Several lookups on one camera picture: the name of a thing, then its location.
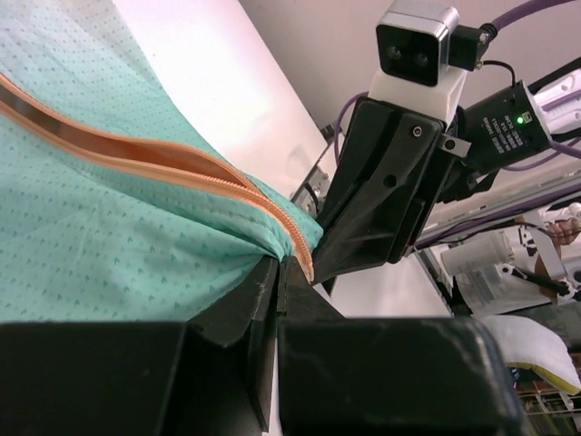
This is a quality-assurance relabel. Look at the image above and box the orange and teal zip jacket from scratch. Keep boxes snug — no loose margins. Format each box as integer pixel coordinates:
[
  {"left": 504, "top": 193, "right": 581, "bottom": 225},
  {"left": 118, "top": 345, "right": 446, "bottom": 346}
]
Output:
[{"left": 1, "top": 1, "right": 322, "bottom": 322}]

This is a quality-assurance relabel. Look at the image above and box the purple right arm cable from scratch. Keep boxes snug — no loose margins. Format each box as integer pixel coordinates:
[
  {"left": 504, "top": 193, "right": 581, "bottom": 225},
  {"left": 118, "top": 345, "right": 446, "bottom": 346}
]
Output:
[{"left": 333, "top": 0, "right": 581, "bottom": 251}]

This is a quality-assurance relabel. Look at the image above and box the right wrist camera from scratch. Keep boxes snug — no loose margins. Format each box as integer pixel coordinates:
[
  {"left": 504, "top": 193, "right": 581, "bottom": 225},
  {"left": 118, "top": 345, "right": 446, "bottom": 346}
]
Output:
[{"left": 369, "top": 1, "right": 487, "bottom": 125}]

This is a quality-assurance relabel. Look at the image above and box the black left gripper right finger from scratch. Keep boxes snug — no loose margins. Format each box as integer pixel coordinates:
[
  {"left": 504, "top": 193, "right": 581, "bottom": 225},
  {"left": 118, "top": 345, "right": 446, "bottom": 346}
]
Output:
[{"left": 278, "top": 257, "right": 525, "bottom": 435}]

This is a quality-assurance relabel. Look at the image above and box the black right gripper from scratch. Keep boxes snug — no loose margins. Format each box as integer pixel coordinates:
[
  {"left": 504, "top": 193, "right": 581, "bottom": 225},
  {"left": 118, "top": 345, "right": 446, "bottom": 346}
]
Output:
[{"left": 313, "top": 97, "right": 502, "bottom": 284}]

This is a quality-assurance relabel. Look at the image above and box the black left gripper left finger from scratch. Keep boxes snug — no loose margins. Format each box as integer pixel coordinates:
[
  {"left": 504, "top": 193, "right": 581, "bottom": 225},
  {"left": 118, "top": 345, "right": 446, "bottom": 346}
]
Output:
[{"left": 1, "top": 258, "right": 278, "bottom": 435}]

